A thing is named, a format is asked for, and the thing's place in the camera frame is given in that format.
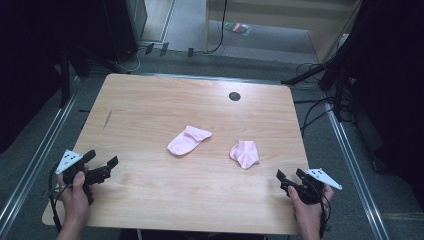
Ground crumpled pink sock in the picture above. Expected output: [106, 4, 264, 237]
[228, 139, 261, 170]

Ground white floor cable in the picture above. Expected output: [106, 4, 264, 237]
[113, 45, 148, 74]

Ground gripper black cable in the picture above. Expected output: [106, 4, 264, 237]
[317, 186, 333, 240]
[40, 162, 70, 233]

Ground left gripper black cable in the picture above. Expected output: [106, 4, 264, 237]
[40, 162, 70, 233]

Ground black floor cables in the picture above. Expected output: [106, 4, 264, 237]
[293, 61, 354, 138]

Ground black cabinet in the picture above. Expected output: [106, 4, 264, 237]
[98, 0, 148, 64]

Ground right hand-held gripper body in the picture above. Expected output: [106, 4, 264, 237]
[279, 167, 343, 206]

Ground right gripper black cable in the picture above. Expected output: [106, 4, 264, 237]
[317, 186, 333, 240]

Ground person's left hand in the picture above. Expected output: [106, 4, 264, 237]
[56, 163, 98, 231]

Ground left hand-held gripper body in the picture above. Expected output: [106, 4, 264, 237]
[54, 149, 112, 205]

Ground long pink sock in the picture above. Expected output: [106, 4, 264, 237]
[166, 125, 213, 157]

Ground black metal stand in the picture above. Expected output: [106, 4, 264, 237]
[280, 0, 378, 123]

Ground hanging black cable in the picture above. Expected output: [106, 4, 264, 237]
[202, 0, 229, 55]

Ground colourful packet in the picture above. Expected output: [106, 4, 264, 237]
[223, 21, 252, 37]

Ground light wooden shelf unit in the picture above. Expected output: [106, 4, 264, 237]
[203, 0, 364, 65]

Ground person's right hand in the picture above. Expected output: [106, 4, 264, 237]
[287, 183, 335, 234]

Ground metal floor rail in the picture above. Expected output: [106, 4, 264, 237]
[323, 101, 392, 240]
[0, 75, 82, 232]

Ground dark metal stand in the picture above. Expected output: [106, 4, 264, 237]
[58, 43, 92, 109]

